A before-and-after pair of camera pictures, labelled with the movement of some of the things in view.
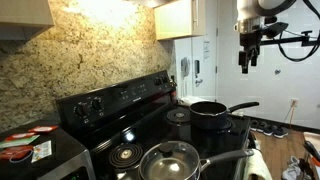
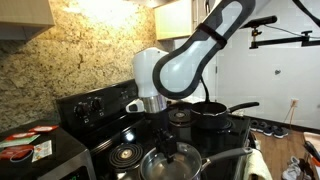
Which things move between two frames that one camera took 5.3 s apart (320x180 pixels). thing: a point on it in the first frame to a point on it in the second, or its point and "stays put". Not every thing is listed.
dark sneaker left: [259, 125] stays put
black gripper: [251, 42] to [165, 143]
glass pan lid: [170, 160] stays put
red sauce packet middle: [19, 136] stays put
